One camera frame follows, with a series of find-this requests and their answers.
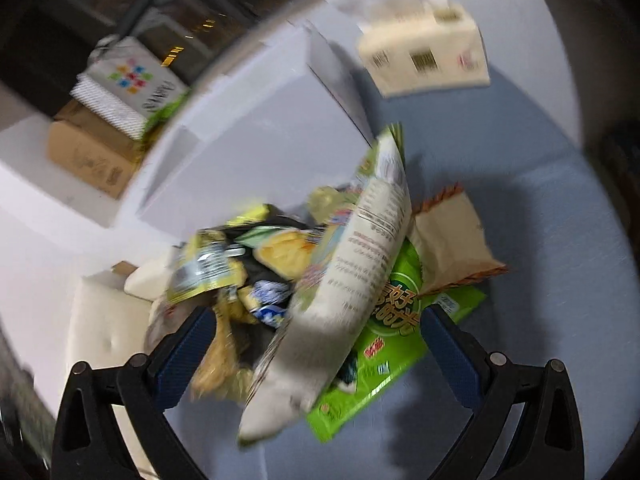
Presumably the yellow green small packet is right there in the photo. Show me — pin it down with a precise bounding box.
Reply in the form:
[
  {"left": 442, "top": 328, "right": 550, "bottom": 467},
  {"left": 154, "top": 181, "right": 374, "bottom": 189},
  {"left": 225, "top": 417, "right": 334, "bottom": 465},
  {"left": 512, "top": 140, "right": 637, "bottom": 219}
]
[{"left": 166, "top": 229, "right": 247, "bottom": 304}]

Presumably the green seaweed snack bag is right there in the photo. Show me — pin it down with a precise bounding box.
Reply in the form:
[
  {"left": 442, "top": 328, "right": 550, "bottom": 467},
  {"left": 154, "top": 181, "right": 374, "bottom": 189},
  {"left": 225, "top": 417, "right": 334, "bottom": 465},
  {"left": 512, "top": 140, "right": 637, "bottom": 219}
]
[{"left": 307, "top": 240, "right": 486, "bottom": 442}]

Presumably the black potato chips bag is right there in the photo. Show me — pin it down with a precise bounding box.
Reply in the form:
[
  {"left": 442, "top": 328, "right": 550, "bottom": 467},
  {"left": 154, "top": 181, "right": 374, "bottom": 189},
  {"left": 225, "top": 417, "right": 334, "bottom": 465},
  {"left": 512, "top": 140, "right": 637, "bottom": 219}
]
[{"left": 219, "top": 216, "right": 321, "bottom": 328}]

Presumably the ink drawing peanut bag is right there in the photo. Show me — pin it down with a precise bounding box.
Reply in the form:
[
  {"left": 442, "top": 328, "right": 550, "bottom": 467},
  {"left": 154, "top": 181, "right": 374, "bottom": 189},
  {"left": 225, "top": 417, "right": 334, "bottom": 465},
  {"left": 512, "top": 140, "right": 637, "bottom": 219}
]
[{"left": 408, "top": 183, "right": 508, "bottom": 296}]

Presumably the white grey snack bag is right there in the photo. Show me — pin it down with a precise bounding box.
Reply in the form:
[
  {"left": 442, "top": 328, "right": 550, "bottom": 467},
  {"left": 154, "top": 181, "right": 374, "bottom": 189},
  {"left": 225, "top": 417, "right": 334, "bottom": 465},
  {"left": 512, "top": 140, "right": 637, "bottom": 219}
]
[{"left": 238, "top": 124, "right": 411, "bottom": 446}]

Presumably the white leather sofa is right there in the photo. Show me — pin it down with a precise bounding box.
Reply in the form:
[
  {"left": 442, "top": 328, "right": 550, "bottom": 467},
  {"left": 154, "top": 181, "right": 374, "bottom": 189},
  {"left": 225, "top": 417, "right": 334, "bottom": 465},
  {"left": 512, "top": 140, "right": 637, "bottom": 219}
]
[{"left": 64, "top": 253, "right": 177, "bottom": 480}]

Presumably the kuromi cracker packet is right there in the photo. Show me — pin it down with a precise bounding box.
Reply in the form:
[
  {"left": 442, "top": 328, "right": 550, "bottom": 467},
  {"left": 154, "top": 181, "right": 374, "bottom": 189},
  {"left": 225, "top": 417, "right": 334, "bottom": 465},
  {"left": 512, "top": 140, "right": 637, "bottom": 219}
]
[{"left": 191, "top": 298, "right": 257, "bottom": 404}]

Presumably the brown cardboard box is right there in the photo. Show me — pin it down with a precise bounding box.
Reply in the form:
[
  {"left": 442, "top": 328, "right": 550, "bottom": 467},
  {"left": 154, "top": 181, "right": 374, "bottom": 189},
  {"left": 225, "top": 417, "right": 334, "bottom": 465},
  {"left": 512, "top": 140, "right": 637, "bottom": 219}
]
[{"left": 47, "top": 100, "right": 141, "bottom": 200}]

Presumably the white storage box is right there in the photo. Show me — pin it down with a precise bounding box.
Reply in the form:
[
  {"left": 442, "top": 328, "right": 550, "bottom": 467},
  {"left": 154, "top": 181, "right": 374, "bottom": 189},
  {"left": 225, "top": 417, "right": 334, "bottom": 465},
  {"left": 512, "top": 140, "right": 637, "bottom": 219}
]
[{"left": 114, "top": 23, "right": 374, "bottom": 237}]

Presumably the white Sanfu shopping bag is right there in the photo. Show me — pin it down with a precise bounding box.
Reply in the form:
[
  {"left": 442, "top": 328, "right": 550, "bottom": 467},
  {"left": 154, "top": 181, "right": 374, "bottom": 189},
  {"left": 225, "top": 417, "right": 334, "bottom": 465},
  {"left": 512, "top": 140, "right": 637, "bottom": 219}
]
[{"left": 70, "top": 37, "right": 189, "bottom": 140}]

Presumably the cream tissue pack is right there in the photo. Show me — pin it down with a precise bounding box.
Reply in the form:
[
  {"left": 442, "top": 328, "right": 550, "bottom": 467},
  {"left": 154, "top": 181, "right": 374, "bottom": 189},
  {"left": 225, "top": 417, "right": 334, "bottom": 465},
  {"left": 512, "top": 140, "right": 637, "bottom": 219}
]
[{"left": 335, "top": 0, "right": 490, "bottom": 98}]

